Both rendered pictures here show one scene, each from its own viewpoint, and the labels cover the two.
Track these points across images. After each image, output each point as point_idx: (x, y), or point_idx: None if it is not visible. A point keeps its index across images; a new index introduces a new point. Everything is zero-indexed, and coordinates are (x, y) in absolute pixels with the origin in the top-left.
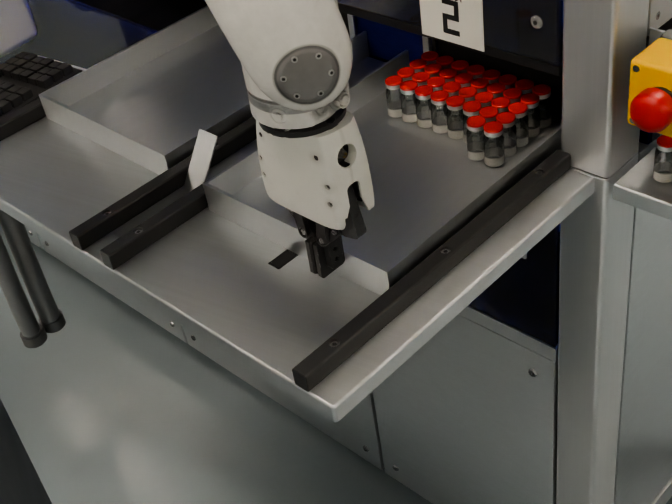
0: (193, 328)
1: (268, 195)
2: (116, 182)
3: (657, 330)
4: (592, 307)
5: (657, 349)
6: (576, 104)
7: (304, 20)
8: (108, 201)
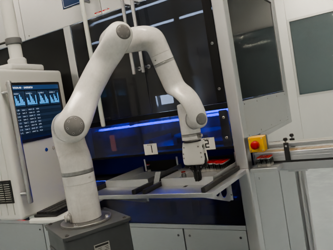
0: (171, 196)
1: (184, 163)
2: (134, 188)
3: (267, 225)
4: (251, 206)
5: (268, 232)
6: (238, 153)
7: (200, 108)
8: None
